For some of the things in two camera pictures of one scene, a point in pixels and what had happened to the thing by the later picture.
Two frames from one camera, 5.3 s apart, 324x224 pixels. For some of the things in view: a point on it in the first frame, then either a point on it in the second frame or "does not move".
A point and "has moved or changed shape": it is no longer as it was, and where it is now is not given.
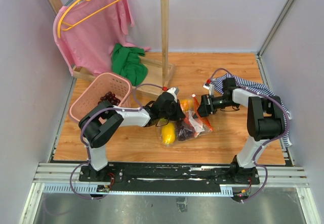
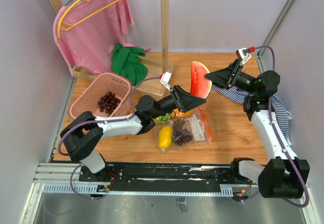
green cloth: [125, 61] does not move
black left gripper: [179, 114] -> [197, 100]
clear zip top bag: [194, 124] has moved or changed shape
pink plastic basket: [115, 88] does not move
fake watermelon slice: [196, 125] -> [200, 86]
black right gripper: [206, 107] -> [222, 77]
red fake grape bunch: [111, 97] does not move
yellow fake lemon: [168, 133] has moved or changed shape
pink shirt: [86, 30] does not move
